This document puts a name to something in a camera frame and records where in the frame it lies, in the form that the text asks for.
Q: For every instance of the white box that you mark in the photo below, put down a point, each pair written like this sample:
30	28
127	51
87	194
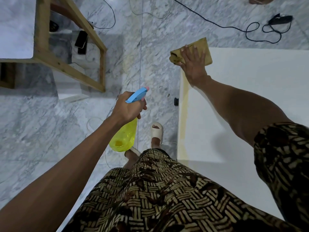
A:
70	90

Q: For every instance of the yellow spray bottle blue trigger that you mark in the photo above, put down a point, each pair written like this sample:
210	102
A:
124	136

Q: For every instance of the black round knob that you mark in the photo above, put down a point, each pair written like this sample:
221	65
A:
176	101

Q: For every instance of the black power adapter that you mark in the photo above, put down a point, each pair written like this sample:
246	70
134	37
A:
280	19

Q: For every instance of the brown patterned dress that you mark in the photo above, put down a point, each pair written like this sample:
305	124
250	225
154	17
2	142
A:
164	198

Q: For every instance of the black smartphone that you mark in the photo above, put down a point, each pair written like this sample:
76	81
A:
81	41

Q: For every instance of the person's right thumb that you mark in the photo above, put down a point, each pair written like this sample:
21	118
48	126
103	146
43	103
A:
181	67

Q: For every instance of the person's right hand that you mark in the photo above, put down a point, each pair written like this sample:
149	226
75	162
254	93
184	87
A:
194	68

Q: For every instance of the yellow-brown cleaning cloth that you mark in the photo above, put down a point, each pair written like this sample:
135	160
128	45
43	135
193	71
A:
207	49

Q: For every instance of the cream slide sandal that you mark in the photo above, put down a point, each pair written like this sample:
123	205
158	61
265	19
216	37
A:
157	132
134	151

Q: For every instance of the person's right middle finger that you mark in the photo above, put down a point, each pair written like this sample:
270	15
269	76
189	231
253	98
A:
194	52

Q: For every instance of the person's left forearm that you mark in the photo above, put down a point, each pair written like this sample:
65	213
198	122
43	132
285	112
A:
62	176

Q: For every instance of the person's left fingers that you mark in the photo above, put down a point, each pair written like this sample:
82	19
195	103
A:
142	109

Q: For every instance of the person's left hand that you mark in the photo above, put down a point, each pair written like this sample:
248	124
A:
124	109

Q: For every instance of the wooden table frame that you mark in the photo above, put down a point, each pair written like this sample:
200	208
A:
43	45

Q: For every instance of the small black device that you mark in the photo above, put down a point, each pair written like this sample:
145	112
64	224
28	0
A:
53	26

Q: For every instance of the person's right forearm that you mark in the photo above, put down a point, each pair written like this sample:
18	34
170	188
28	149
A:
241	108

